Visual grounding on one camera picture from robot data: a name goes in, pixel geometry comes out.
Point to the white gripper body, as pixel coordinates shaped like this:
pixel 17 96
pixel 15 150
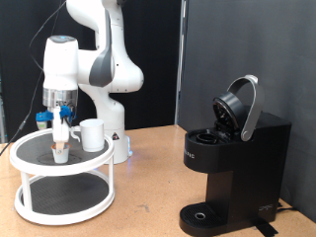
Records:
pixel 62 131

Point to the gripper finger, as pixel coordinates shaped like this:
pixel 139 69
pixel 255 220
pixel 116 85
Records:
pixel 60 146

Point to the orange-lid coffee pod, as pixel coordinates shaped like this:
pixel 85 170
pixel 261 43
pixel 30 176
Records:
pixel 61 158

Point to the white mug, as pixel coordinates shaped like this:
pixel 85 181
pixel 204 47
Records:
pixel 92 135

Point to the black Keurig coffee machine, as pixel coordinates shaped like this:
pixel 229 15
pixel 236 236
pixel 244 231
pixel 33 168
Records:
pixel 243 164

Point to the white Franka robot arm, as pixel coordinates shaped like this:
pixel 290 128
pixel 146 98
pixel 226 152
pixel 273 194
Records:
pixel 112 75

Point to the white two-tier turntable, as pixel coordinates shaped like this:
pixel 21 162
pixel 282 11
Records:
pixel 62 169

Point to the black curtain backdrop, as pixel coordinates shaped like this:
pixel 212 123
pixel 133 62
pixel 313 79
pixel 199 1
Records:
pixel 154 33

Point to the black tape strip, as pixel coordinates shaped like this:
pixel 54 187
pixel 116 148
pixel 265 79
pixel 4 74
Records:
pixel 265 227

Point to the dark gray panel board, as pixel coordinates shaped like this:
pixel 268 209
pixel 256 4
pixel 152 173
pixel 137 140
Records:
pixel 263 39

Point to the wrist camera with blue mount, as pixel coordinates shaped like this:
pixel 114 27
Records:
pixel 44 116

